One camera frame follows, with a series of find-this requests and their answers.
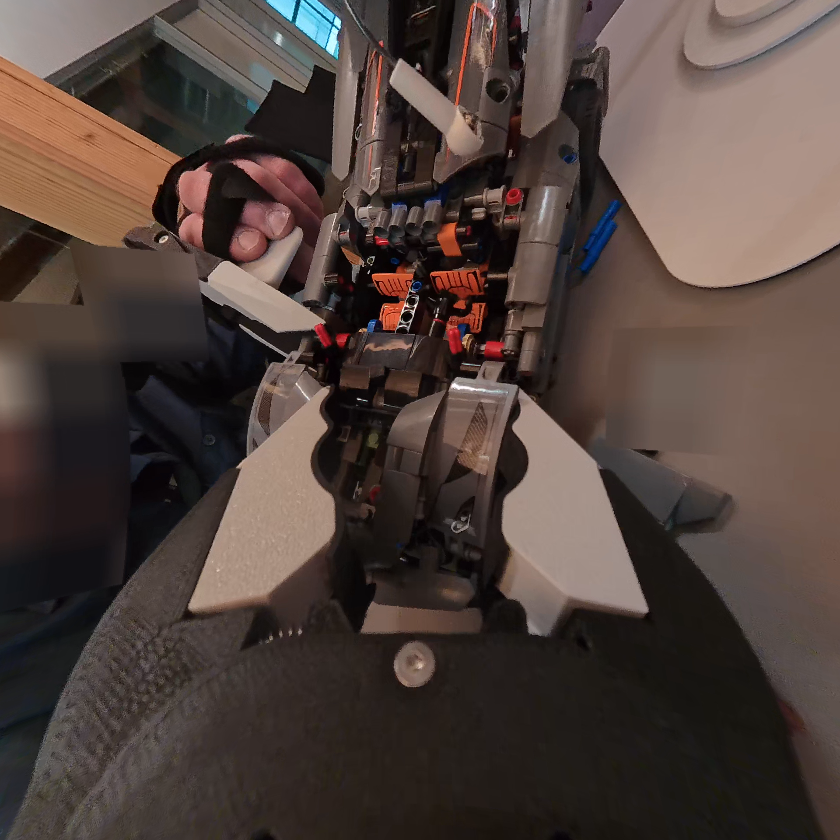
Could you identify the grey lego panel assembly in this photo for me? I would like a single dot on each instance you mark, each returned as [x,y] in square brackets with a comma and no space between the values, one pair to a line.
[656,485]

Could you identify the light wooden beam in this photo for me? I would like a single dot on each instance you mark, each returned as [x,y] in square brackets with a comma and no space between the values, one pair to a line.
[65,151]

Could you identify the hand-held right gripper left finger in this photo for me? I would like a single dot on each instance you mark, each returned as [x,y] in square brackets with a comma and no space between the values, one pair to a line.
[275,525]

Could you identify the white round stand base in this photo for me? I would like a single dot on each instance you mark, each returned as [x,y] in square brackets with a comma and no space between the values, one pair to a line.
[754,26]

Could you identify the person's left hand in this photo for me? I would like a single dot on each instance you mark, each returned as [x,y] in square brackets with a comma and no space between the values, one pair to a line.
[282,190]

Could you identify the grey lego car model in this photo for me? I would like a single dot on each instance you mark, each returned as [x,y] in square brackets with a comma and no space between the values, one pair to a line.
[459,420]

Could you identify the blue lego pin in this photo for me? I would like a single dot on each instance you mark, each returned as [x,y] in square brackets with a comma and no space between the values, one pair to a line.
[594,253]
[607,216]

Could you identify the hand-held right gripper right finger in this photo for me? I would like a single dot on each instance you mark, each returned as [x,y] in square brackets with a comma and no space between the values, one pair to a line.
[571,525]

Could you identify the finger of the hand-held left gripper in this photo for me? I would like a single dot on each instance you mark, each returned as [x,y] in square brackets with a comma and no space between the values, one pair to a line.
[262,295]
[262,338]

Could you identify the white rounded board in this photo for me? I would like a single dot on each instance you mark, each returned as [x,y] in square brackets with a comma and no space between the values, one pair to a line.
[722,164]

